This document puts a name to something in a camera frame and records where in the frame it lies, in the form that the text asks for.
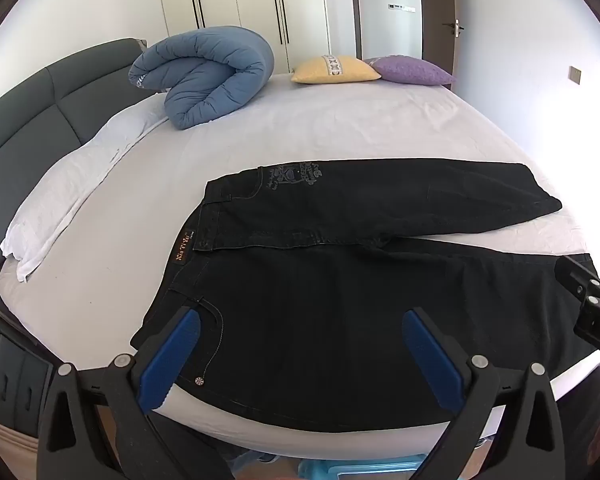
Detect rolled blue duvet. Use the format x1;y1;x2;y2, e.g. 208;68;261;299
128;27;276;131

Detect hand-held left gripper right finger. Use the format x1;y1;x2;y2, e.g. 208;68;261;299
402;307;566;480

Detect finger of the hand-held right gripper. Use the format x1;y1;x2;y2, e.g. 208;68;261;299
554;255;600;307

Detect bed with white sheet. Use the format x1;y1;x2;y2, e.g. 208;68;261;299
0;70;600;461

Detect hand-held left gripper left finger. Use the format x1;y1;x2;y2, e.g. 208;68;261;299
36;305;233;480

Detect yellow patterned pillow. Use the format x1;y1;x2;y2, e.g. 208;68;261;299
291;55;382;85

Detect purple pillow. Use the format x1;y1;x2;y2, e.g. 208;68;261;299
370;56;455;86

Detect black denim pants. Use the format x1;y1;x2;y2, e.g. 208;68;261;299
130;159;600;433

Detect grey padded headboard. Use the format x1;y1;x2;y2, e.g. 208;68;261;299
0;37;151;281

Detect white pillow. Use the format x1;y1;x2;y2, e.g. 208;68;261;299
0;95;171;283

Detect dark nightstand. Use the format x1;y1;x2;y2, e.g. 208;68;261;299
0;310;56;441

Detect white wardrobe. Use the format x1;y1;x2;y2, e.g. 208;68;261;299
155;0;353;73

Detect dark brown door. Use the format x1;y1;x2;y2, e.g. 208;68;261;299
422;0;467;81

